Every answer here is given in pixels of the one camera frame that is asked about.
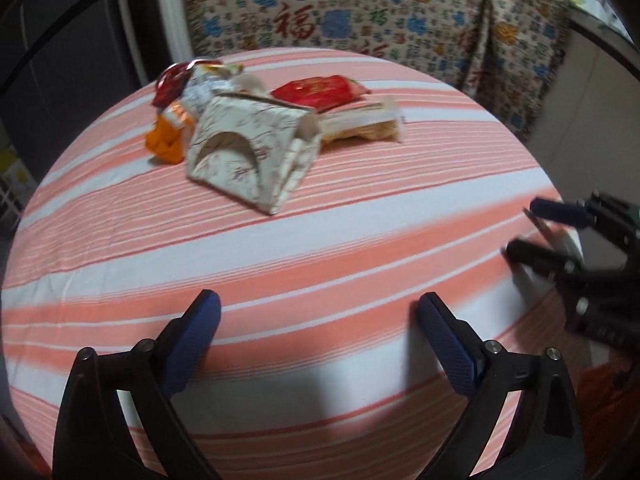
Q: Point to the yellow cardboard box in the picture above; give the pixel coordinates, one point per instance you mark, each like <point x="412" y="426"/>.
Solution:
<point x="14" y="175"/>

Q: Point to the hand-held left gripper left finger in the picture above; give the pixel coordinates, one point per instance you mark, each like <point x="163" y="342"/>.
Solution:
<point x="187" y="352"/>

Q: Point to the grey refrigerator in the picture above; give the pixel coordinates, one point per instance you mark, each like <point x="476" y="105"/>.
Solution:
<point x="65" y="50"/>

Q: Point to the small printed cloth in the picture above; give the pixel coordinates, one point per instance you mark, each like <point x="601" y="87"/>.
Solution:
<point x="515" y="55"/>

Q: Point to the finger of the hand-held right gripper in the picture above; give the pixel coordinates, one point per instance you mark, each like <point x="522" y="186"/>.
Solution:
<point x="560" y="210"/>
<point x="540" y="255"/>

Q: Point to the clear cracker packet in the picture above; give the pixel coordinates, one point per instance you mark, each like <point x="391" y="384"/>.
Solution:
<point x="365" y="125"/>

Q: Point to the orange paper wrapper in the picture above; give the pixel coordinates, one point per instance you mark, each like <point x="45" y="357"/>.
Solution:
<point x="167" y="137"/>

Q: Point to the silver white snack packet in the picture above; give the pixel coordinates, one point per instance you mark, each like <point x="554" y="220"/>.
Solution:
<point x="205" y="87"/>

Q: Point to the red ribbon wrapper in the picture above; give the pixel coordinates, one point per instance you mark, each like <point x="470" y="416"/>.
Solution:
<point x="169" y="82"/>

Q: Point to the red packet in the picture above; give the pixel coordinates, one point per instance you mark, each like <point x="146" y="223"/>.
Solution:
<point x="320" y="90"/>

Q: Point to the patterned beige paper box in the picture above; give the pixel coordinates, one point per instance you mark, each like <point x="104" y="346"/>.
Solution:
<point x="250" y="157"/>

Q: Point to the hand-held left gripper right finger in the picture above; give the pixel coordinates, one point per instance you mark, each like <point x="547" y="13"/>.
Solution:
<point x="450" y="345"/>

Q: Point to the striped orange white tablecloth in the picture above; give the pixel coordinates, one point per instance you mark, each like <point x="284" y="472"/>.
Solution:
<point x="280" y="260"/>

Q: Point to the large printed cloth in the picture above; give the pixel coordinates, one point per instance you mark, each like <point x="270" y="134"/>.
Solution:
<point x="340" y="10"/>

